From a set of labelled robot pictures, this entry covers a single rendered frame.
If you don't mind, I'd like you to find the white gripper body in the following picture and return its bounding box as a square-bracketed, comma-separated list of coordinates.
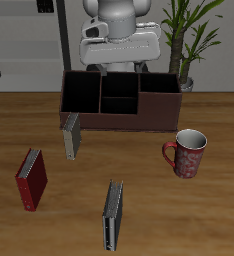
[79, 22, 162, 66]

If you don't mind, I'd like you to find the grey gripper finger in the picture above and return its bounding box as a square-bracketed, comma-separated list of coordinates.
[96, 63, 108, 77]
[134, 61, 149, 74]

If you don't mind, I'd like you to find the dark brown desk caddy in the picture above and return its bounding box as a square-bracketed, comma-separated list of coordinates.
[58, 69, 184, 133]

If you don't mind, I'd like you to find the olive grey book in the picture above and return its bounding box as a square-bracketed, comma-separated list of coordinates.
[61, 112, 83, 161]

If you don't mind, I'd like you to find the red book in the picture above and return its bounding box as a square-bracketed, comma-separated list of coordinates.
[14, 147, 49, 213]

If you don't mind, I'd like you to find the green pot plant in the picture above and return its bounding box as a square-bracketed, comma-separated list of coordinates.
[160, 0, 226, 94]

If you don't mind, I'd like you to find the grey shelf unit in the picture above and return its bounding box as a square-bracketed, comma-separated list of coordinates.
[0, 0, 72, 93]

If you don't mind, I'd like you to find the black box on shelf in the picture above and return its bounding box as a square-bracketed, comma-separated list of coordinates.
[36, 0, 56, 14]

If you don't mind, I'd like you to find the red patterned mug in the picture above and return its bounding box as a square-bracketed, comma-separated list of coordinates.
[161, 128, 209, 180]

